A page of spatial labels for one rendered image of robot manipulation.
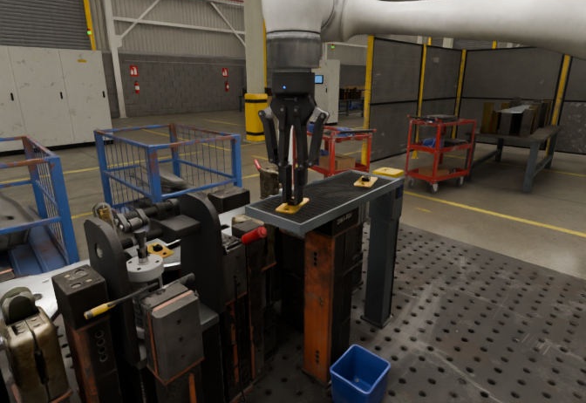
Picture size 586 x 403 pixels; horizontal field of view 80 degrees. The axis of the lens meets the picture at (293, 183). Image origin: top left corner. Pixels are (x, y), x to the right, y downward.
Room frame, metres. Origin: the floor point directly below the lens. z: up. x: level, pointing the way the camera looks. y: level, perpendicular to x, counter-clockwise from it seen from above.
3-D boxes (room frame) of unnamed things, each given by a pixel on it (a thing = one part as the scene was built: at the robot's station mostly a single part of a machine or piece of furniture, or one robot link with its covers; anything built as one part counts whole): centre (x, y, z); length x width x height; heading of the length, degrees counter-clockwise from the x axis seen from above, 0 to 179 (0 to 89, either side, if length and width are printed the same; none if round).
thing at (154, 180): (3.12, 1.16, 0.47); 1.20 x 0.80 x 0.95; 45
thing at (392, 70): (6.41, -2.28, 1.00); 3.44 x 0.14 x 2.00; 134
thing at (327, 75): (11.54, -0.98, 1.22); 0.80 x 0.54 x 2.45; 45
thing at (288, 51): (0.63, 0.00, 1.43); 0.09 x 0.09 x 0.06
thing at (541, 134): (5.23, -3.36, 0.57); 1.86 x 0.90 x 1.14; 137
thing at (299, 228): (0.70, -0.08, 1.16); 0.37 x 0.14 x 0.02; 139
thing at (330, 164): (3.47, -0.39, 0.49); 0.81 x 0.47 x 0.97; 28
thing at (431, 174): (4.52, -1.91, 0.49); 0.81 x 0.46 x 0.97; 122
